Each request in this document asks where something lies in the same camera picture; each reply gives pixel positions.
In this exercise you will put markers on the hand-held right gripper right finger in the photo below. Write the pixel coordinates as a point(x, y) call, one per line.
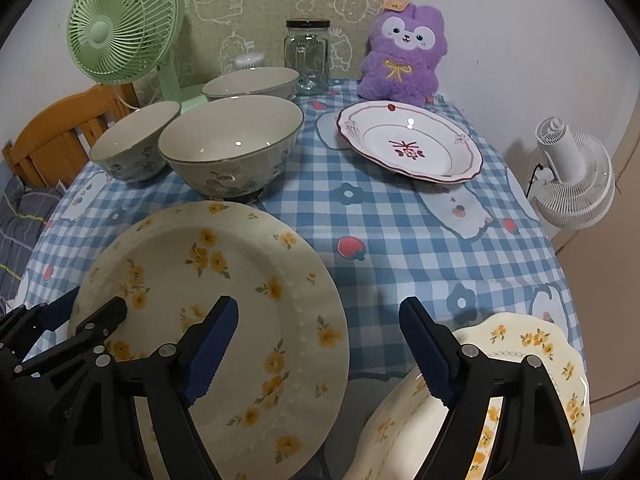
point(425, 355)

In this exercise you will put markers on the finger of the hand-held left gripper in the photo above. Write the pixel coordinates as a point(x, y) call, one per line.
point(102, 317)
point(55, 307)

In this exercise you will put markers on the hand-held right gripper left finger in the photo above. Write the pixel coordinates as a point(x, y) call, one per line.
point(212, 345)

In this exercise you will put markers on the scalloped yellow floral plate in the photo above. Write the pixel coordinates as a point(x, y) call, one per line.
point(400, 430)

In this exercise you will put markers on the round yellow floral plate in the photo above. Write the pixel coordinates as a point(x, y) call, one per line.
point(240, 270)

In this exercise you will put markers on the beige floral ceramic bowl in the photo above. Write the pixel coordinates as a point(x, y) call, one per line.
point(230, 130)
point(250, 82)
point(135, 130)

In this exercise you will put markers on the grey plaid pillow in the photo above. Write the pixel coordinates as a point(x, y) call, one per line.
point(20, 240)

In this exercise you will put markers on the blue checkered tablecloth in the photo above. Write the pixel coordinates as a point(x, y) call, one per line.
point(390, 220)

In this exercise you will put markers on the wooden bed headboard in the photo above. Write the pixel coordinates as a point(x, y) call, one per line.
point(55, 130)

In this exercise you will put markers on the beige door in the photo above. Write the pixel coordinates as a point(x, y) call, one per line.
point(605, 310)

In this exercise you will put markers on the white fan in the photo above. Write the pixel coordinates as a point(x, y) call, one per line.
point(565, 155)

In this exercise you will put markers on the green desk fan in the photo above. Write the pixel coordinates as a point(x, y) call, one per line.
point(107, 30)

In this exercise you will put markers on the purple plush toy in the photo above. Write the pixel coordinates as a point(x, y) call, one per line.
point(400, 72)

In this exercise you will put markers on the clear cotton swab box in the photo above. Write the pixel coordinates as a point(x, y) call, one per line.
point(248, 61)

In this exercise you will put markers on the glass jar with black lid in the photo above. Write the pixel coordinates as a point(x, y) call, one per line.
point(306, 60)

